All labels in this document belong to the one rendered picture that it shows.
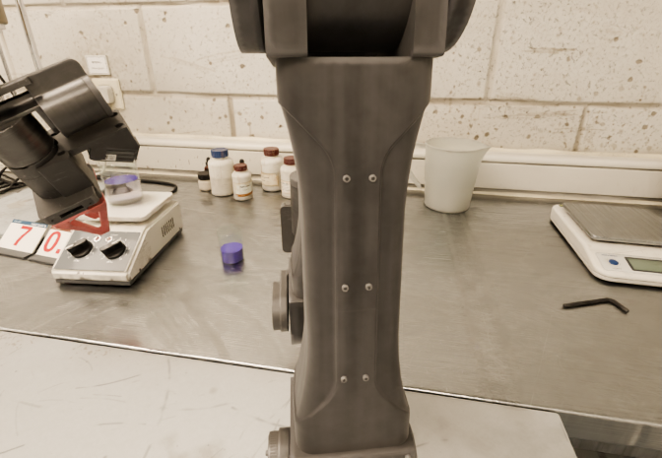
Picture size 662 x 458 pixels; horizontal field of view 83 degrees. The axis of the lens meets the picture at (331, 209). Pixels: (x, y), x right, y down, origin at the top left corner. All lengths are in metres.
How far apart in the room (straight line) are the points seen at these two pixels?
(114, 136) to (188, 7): 0.66
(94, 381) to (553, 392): 0.52
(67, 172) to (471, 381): 0.53
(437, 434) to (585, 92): 0.85
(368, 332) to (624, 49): 0.99
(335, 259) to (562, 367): 0.43
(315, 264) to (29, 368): 0.48
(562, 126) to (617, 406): 0.70
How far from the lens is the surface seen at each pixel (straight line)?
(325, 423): 0.22
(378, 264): 0.17
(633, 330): 0.67
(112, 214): 0.74
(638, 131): 1.16
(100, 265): 0.70
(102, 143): 0.54
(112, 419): 0.49
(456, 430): 0.45
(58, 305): 0.70
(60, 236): 0.85
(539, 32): 1.04
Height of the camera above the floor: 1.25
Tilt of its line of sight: 24 degrees down
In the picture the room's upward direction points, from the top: straight up
